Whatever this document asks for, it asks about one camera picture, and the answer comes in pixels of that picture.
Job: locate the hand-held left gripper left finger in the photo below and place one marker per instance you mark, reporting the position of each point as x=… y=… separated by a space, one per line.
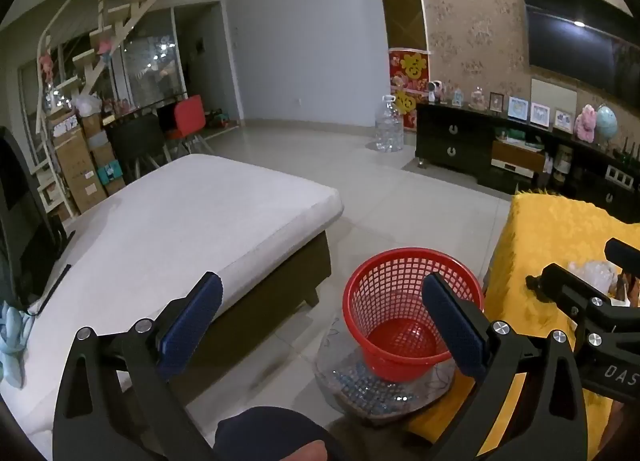
x=192 y=326

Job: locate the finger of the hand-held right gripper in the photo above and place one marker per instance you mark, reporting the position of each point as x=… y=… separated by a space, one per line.
x=565 y=288
x=625 y=253

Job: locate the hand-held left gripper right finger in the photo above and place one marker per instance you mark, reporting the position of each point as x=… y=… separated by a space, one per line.
x=452 y=326

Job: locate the white plastic bag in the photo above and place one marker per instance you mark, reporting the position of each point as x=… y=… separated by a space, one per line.
x=595 y=273
x=86 y=105

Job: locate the red mesh plastic basket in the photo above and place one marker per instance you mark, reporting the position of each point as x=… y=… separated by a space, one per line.
x=395 y=336

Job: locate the yellow tablecloth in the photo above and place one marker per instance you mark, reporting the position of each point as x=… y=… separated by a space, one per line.
x=550 y=231

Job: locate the black router with antennas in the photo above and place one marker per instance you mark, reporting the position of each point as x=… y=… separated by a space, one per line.
x=627 y=156

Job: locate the white cushioned sofa bed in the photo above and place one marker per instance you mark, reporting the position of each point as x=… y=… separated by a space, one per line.
x=175 y=221

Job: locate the clear glass bowl with pebbles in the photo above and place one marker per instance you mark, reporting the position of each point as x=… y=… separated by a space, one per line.
x=350 y=391

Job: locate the light blue globe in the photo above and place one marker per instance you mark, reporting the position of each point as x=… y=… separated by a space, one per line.
x=606 y=121

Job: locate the pink plush toy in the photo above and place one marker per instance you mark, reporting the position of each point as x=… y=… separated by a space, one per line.
x=586 y=122

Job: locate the brown and white drawer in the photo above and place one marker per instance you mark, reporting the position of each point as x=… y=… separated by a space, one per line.
x=515 y=156

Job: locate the white board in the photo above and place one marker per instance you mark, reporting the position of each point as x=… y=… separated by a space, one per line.
x=555 y=90

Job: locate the light blue cloth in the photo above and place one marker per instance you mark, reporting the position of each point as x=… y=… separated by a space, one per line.
x=12 y=341

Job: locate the black television cabinet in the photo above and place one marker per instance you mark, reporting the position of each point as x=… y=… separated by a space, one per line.
x=450 y=136

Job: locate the stack of cardboard boxes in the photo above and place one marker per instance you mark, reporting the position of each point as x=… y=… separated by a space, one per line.
x=82 y=166

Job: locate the black chair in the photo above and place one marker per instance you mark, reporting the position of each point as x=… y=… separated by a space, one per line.
x=135 y=138

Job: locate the glass snow globe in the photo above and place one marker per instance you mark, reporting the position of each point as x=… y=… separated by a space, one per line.
x=478 y=98

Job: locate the clear large water jug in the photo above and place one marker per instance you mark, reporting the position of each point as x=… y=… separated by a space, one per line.
x=388 y=126

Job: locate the red chair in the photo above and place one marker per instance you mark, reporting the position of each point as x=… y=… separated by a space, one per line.
x=189 y=113

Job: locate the small blue figurine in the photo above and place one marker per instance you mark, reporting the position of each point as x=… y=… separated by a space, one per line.
x=458 y=97

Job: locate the white robot toy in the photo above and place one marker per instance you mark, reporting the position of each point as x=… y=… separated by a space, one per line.
x=435 y=91

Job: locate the pink hanging toy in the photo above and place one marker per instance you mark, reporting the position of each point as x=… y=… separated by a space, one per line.
x=46 y=66

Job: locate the white staircase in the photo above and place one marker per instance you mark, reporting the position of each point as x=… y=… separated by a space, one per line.
x=115 y=26

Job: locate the light picture frame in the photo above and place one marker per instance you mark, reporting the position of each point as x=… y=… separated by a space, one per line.
x=563 y=120

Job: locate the white picture frame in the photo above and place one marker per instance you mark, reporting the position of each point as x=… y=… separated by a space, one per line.
x=540 y=114

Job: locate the blue picture frame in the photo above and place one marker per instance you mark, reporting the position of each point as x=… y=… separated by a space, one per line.
x=518 y=108

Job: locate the small dark picture frame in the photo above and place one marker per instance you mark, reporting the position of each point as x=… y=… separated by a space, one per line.
x=496 y=102

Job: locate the black wall television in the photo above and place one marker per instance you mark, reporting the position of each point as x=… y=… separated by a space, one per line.
x=575 y=41

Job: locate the red festive wall poster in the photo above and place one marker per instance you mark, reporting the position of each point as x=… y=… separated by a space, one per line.
x=409 y=73

